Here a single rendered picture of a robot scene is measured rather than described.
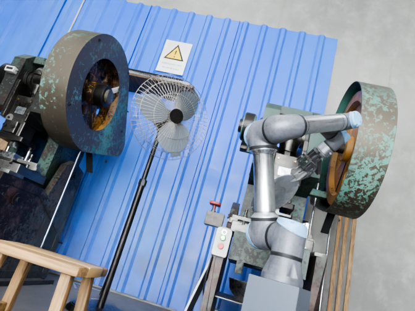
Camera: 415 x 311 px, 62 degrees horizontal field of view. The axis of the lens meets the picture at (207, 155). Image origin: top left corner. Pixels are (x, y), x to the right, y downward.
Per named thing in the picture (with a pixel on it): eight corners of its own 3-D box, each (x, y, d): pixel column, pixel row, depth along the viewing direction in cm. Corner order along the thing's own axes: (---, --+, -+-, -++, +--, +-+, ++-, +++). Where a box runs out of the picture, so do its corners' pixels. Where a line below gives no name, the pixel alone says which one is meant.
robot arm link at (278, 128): (280, 110, 127) (361, 105, 153) (261, 116, 137) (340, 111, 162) (286, 140, 127) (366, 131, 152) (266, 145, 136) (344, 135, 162)
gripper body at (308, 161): (294, 159, 175) (313, 144, 172) (302, 166, 181) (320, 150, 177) (302, 170, 170) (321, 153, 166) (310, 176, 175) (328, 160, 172)
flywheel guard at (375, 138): (389, 205, 160) (406, 58, 184) (328, 190, 164) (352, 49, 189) (330, 231, 257) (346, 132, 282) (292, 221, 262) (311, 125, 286)
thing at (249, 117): (257, 143, 208) (265, 110, 215) (239, 139, 210) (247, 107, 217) (255, 155, 229) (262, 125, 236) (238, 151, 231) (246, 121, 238)
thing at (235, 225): (312, 252, 180) (314, 241, 182) (229, 230, 187) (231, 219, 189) (301, 255, 209) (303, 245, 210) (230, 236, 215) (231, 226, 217)
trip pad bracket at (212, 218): (215, 250, 174) (225, 212, 179) (197, 245, 175) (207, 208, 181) (216, 250, 179) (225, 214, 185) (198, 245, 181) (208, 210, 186)
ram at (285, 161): (292, 202, 192) (302, 153, 201) (265, 195, 194) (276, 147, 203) (287, 207, 208) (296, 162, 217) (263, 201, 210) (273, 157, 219)
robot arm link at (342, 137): (338, 123, 170) (347, 134, 173) (320, 137, 173) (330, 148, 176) (344, 128, 163) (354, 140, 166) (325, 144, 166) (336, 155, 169)
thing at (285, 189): (248, 191, 169) (247, 190, 170) (254, 221, 191) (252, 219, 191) (299, 166, 173) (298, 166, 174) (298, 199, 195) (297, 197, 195)
